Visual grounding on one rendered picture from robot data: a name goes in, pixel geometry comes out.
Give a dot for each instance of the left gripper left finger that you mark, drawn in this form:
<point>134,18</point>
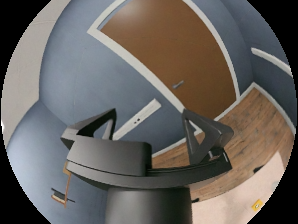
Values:
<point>88,126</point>

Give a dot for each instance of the white bottle with black cap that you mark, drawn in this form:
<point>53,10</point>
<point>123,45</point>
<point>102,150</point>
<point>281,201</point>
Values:
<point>274,185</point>

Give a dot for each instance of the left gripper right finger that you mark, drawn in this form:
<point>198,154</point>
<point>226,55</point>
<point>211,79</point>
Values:
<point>217,135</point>

